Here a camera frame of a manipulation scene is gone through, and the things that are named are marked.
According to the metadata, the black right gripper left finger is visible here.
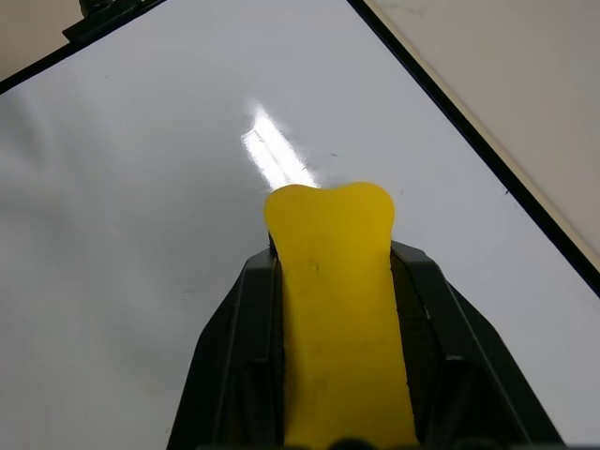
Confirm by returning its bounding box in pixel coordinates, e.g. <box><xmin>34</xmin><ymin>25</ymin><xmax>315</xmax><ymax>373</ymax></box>
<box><xmin>166</xmin><ymin>231</ymin><xmax>288</xmax><ymax>450</ymax></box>

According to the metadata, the black-framed whiteboard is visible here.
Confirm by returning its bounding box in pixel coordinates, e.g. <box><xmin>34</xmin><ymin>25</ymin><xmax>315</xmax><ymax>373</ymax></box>
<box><xmin>0</xmin><ymin>0</ymin><xmax>600</xmax><ymax>450</ymax></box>

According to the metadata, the yellow whiteboard eraser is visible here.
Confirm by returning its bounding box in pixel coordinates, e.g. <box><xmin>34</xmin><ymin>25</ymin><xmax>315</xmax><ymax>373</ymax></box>
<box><xmin>262</xmin><ymin>180</ymin><xmax>417</xmax><ymax>447</ymax></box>

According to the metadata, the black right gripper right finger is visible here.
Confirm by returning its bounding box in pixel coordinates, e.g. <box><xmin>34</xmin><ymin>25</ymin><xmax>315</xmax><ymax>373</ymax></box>
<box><xmin>389</xmin><ymin>239</ymin><xmax>566</xmax><ymax>446</ymax></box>

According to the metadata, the black clip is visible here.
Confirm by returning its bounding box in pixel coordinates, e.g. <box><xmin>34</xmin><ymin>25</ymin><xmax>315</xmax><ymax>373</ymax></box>
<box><xmin>62</xmin><ymin>0</ymin><xmax>166</xmax><ymax>46</ymax></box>

